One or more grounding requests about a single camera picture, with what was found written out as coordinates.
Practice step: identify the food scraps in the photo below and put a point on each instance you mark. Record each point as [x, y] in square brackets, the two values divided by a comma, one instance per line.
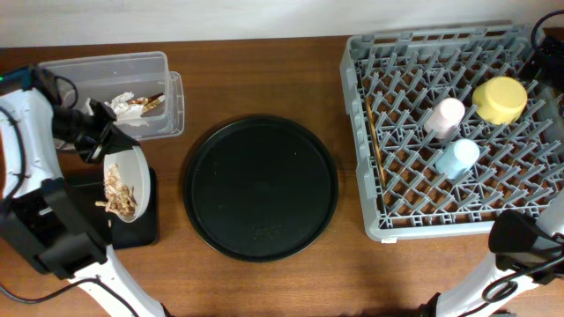
[119, 197]

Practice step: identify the grey dishwasher rack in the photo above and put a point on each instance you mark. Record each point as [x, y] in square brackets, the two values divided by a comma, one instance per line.
[391, 84]

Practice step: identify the yellow bowl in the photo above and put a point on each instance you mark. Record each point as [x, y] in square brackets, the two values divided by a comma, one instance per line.
[500, 100]

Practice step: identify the grey plate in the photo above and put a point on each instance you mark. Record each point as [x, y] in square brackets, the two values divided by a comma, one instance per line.
[133, 168]

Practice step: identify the round black tray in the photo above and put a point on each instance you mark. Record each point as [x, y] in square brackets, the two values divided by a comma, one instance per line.
[260, 189]

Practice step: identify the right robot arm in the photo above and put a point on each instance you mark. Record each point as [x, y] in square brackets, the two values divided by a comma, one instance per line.
[524, 253]

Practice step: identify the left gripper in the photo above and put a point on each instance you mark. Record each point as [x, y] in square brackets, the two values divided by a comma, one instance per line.
[114, 135]

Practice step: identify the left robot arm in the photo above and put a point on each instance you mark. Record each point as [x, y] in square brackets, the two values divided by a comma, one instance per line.
[56, 227]

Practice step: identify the gold foil wrapper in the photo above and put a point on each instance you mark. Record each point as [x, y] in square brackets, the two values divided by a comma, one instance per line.
[148, 103]

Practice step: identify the pink cup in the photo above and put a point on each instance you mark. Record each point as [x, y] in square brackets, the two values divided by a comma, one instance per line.
[445, 117]

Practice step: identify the clear plastic waste bin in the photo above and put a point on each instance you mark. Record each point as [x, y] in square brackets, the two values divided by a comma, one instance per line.
[145, 94]

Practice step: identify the blue cup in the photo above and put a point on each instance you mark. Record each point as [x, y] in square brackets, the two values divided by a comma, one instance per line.
[457, 158]

